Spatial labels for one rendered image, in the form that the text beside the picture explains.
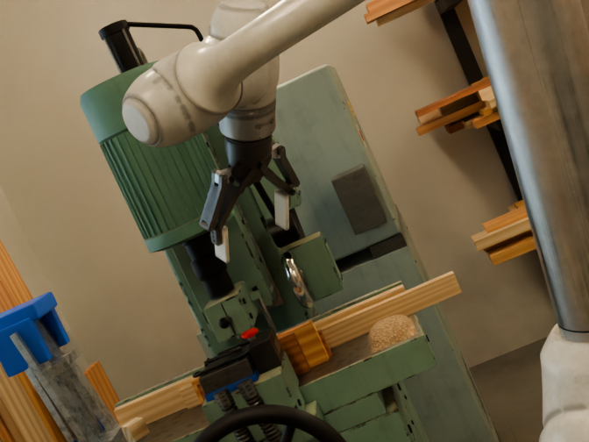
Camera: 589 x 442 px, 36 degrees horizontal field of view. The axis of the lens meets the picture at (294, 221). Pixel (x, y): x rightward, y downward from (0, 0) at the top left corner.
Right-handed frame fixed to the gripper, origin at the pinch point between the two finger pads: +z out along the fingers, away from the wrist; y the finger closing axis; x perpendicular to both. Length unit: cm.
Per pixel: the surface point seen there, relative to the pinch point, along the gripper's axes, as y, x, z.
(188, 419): -16.4, 1.0, 32.5
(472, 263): 190, 79, 146
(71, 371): -1, 77, 81
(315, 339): 4.2, -11.0, 18.8
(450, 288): 28.2, -21.6, 14.7
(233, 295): -1.7, 4.1, 13.9
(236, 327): -3.6, 1.5, 18.8
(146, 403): -17.4, 12.8, 36.3
